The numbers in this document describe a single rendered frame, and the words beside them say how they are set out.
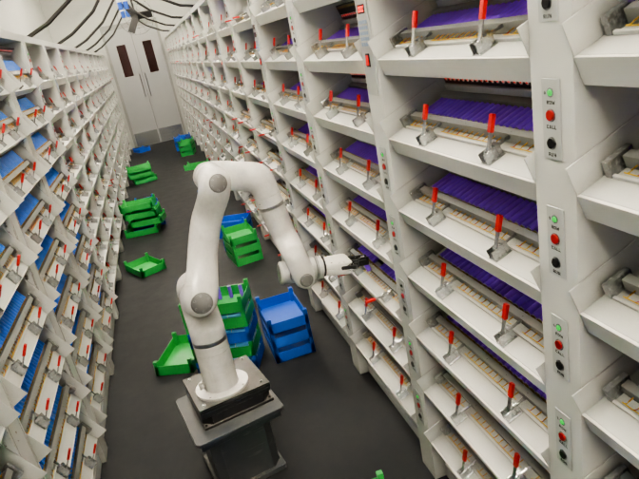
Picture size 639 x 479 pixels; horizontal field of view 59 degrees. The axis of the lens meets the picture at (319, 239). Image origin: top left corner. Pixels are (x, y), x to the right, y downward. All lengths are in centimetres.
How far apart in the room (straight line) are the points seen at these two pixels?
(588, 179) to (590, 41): 20
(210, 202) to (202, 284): 27
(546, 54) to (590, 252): 31
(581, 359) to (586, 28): 53
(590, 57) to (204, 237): 131
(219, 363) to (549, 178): 135
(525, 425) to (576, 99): 77
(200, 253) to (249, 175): 30
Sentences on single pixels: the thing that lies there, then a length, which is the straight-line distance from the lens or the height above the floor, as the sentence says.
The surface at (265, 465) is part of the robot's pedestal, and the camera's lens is 220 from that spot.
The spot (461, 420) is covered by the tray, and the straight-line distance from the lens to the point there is 172.
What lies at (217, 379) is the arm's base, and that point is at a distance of 202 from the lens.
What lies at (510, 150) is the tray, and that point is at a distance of 112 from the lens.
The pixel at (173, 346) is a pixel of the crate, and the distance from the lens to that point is 321.
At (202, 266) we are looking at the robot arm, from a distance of 186.
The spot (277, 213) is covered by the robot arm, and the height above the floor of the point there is 92.
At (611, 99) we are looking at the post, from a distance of 94.
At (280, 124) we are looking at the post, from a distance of 287.
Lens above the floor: 147
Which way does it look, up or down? 20 degrees down
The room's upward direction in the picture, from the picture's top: 11 degrees counter-clockwise
